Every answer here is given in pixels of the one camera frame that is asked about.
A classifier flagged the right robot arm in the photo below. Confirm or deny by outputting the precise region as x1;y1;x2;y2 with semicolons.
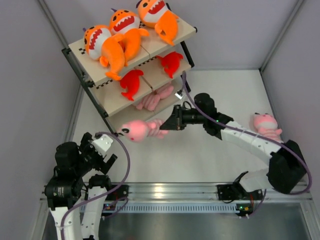
160;93;310;199

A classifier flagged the beige three-tier shelf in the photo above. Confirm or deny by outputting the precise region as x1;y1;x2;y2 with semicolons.
61;4;198;139

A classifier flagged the small red shark plush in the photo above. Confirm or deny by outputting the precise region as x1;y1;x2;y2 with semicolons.
156;51;184;79

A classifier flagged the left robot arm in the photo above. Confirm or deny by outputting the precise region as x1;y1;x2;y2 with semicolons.
44;132;117;240

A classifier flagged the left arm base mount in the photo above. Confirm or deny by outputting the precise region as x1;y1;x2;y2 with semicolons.
105;184;130;202

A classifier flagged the pink striped plush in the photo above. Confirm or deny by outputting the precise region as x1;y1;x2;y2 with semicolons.
133;93;161;111
253;112;283;143
155;82;174;100
117;118;169;143

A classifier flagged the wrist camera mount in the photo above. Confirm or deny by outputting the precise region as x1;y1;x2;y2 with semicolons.
91;134;114;158
175;89;184;100

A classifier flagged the orange shark plush facing up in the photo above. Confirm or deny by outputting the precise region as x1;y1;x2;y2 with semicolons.
136;0;179;46

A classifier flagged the orange shark plush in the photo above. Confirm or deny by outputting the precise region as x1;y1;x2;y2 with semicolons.
109;8;150;66

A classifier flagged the orange shark plush face down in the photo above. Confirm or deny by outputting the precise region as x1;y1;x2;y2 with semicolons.
83;24;126;81

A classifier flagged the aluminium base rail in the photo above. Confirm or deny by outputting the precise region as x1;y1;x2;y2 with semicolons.
39;181;313;213

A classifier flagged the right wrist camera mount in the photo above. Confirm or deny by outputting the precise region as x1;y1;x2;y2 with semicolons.
175;89;184;100

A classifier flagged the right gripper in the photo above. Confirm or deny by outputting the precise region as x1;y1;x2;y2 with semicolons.
160;105;206;131

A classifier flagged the large red shark plush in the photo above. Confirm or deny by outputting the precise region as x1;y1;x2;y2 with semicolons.
120;69;144;101

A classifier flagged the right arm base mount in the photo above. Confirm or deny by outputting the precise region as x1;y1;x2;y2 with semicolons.
216;183;263;202

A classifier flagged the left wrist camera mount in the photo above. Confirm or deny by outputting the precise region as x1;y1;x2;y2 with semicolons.
91;134;114;158

